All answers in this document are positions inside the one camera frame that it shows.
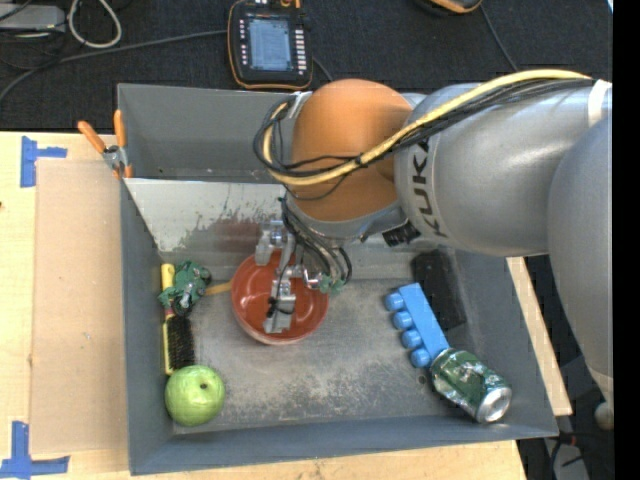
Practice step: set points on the red bowl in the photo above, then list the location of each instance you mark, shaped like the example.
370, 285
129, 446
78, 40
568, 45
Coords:
250, 293

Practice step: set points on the blue toy brick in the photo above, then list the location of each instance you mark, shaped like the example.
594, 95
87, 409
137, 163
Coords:
422, 318

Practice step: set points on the black block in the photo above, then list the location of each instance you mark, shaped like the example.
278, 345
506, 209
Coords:
440, 288

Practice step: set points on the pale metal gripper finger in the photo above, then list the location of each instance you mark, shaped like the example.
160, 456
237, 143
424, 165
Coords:
288, 308
271, 313

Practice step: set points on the thin yellow stick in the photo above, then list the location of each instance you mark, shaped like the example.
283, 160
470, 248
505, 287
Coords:
219, 288

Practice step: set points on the crushed green drink can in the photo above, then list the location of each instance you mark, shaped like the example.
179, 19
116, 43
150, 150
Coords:
467, 383

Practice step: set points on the grey metal bin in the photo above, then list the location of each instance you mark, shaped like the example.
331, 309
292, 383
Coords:
310, 383

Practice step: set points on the yellow brush with black bristles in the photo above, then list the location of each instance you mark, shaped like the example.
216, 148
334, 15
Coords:
179, 340

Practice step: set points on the green apple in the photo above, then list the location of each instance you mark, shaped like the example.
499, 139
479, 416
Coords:
194, 395

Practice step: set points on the brown cardboard board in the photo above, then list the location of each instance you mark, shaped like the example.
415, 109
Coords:
75, 308

